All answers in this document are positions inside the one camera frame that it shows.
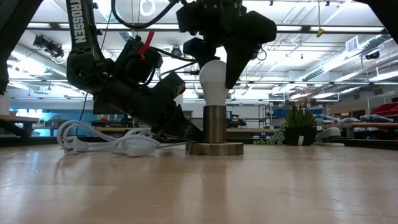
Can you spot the white lightbulb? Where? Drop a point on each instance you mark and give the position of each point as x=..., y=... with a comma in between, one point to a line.
x=214, y=84

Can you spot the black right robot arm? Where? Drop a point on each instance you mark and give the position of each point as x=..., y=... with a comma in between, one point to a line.
x=224, y=4

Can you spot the red fabric cover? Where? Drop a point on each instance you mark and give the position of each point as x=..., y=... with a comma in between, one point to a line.
x=385, y=109

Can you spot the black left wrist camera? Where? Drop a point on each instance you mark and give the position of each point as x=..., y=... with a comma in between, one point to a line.
x=140, y=65

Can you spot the white ceiling air vent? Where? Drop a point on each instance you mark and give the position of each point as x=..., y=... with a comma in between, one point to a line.
x=352, y=44

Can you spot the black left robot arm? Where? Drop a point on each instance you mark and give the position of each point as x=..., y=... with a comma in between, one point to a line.
x=82, y=68

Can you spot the wooden workbench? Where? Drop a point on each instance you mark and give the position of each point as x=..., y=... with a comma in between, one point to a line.
x=360, y=126

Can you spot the white bottle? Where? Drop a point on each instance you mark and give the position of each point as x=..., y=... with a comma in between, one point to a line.
x=3, y=104

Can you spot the brass lamp socket base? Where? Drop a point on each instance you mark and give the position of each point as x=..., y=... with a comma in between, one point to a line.
x=214, y=124

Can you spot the black ceiling speaker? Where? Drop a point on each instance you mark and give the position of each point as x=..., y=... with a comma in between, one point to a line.
x=372, y=55

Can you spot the white stapler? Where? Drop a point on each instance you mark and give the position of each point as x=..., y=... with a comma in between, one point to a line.
x=326, y=133

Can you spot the red zip tie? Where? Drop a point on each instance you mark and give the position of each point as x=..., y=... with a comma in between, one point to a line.
x=146, y=43

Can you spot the black ceiling-mounted device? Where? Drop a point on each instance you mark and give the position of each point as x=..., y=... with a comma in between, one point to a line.
x=48, y=46

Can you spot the potted green succulent plant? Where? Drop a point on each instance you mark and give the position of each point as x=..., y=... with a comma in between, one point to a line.
x=298, y=124

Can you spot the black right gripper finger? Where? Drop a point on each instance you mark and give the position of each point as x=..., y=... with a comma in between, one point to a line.
x=202, y=49
x=245, y=37

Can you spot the blue storage bin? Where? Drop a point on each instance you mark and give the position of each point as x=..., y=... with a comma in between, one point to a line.
x=280, y=112
x=315, y=111

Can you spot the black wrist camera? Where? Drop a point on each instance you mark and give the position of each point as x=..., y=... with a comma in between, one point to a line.
x=186, y=17
x=140, y=65

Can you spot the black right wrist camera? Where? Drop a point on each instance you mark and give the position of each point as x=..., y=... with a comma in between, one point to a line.
x=186, y=17

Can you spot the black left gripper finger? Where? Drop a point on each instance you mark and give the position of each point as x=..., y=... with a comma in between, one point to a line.
x=183, y=130

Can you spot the small black mounted camera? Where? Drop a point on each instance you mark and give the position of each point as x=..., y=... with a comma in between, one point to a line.
x=258, y=51

